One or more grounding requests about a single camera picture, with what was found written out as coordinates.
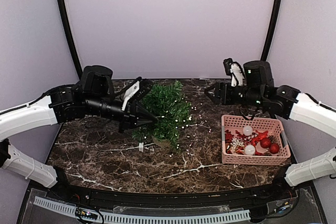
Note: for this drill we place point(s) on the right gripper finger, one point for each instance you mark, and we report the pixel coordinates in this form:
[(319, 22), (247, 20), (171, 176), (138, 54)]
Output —
[(210, 90), (212, 97)]

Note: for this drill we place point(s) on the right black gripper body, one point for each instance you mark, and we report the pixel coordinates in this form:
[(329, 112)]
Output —
[(228, 97)]

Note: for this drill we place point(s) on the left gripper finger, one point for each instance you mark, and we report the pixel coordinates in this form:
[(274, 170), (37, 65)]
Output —
[(136, 124), (143, 115)]

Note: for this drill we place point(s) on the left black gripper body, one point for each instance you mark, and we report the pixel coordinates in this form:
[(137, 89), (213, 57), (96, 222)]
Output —
[(129, 116)]

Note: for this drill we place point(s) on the white light battery box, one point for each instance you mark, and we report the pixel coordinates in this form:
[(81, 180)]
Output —
[(141, 147)]

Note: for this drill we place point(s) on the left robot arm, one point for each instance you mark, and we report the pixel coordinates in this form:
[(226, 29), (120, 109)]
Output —
[(93, 94)]

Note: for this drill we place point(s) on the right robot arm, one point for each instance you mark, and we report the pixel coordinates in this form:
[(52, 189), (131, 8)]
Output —
[(252, 84)]

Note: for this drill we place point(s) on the small green christmas tree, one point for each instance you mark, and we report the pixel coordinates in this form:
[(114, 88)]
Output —
[(167, 102)]

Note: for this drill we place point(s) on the white ball ornament upper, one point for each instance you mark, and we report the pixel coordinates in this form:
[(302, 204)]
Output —
[(247, 130)]

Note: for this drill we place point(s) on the white ball ornament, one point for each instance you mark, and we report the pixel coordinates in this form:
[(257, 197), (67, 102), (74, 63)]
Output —
[(249, 150), (247, 130)]

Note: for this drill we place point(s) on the white snowflake ornament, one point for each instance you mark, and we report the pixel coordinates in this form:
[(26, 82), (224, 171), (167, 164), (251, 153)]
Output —
[(237, 142)]

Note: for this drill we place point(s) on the red bow ornament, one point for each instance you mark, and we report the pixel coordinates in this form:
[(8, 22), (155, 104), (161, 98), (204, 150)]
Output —
[(259, 136)]

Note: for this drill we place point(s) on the pink plastic basket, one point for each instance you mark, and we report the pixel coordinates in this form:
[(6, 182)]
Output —
[(253, 142)]

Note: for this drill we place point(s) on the white ball ornament lower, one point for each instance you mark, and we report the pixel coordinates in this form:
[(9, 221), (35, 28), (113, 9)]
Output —
[(249, 150)]

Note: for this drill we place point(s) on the red glitter ball left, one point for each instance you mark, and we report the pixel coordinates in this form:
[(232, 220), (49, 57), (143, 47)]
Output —
[(265, 143)]

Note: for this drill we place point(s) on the red glitter ball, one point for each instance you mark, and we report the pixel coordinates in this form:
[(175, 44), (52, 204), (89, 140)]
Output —
[(265, 143), (274, 148)]

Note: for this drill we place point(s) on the red glitter ball right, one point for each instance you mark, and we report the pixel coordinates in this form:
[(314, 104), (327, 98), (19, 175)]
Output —
[(274, 148)]

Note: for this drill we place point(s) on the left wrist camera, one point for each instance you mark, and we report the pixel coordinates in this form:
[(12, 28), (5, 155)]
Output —
[(136, 91)]

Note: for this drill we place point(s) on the black front table rail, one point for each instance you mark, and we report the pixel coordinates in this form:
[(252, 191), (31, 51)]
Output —
[(172, 185)]

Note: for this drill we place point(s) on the white slotted cable duct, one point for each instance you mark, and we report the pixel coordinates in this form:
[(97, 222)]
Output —
[(142, 215)]

